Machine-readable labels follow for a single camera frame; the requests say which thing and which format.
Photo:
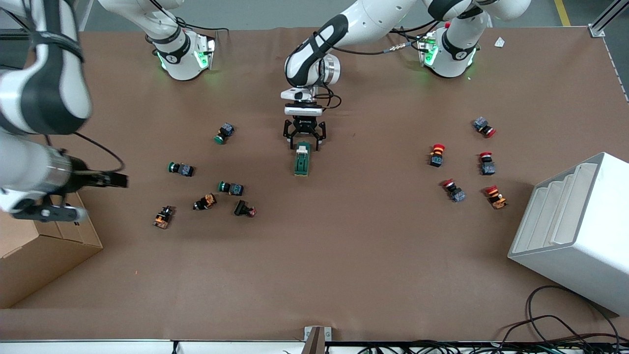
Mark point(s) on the grey aluminium frame profile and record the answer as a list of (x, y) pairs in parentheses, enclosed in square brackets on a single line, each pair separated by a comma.
[(597, 30)]

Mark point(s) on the green push button switch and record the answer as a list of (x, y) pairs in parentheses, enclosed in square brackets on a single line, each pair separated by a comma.
[(231, 188), (180, 168), (224, 133)]

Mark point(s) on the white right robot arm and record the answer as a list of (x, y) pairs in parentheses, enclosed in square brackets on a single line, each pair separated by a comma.
[(44, 88)]

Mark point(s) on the green load switch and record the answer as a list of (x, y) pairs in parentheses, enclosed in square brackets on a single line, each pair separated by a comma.
[(302, 162)]

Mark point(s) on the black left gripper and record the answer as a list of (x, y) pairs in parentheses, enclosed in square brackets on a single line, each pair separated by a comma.
[(304, 125)]

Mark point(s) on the small white paper scrap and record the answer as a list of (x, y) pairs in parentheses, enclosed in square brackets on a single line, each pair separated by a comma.
[(500, 42)]

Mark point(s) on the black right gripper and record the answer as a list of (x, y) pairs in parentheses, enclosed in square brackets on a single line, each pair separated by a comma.
[(80, 180)]

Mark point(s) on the white foam slotted tray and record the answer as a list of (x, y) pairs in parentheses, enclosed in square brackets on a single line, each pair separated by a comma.
[(580, 246)]

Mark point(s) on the black switch with red block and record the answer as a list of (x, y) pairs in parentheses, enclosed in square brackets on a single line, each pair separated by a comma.
[(244, 209)]

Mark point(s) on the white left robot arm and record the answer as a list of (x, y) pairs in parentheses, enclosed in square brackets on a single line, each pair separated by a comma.
[(368, 19)]

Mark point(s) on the red emergency button orange block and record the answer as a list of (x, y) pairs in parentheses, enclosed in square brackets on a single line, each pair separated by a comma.
[(496, 196), (437, 155)]

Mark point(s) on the grey metal table bracket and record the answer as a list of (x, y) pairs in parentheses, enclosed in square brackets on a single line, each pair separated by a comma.
[(317, 339)]

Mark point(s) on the black orange button switch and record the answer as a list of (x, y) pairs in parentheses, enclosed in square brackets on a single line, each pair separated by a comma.
[(162, 217), (205, 202)]

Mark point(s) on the brown cardboard box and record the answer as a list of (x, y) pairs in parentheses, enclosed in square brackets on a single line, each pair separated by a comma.
[(34, 265)]

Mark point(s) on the red emergency button blue block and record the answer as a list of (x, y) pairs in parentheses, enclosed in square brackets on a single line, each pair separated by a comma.
[(484, 127), (454, 190), (487, 163)]

